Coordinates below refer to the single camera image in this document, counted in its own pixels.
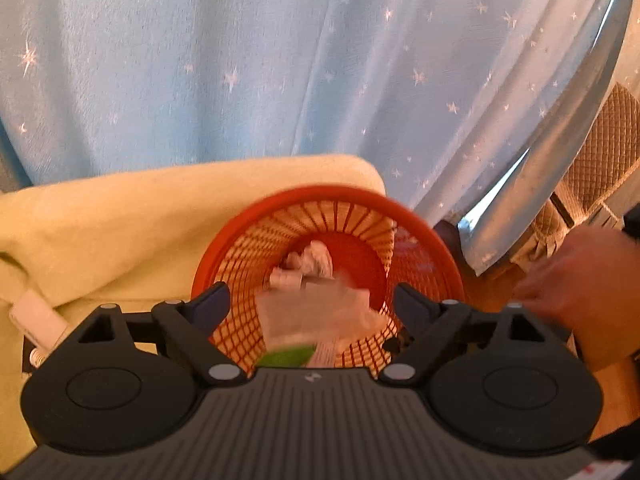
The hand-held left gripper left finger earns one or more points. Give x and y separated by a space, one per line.
212 302

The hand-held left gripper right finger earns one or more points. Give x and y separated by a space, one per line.
412 305

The green and white box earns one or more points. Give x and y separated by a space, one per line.
315 315

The white paper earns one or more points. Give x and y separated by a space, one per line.
307 262

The red plastic mesh basket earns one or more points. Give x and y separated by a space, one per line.
350 220

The person's right hand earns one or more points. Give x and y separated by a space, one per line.
590 290

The sofa with yellow-green cover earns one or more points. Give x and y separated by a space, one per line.
125 220

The plain white box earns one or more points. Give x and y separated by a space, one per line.
37 317

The white pill bottle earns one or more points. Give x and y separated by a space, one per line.
37 358

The chair with quilted brown cushion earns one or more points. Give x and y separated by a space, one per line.
610 160

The blue star-print curtain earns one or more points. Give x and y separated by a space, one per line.
250 60

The grey curtain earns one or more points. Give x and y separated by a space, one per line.
575 110

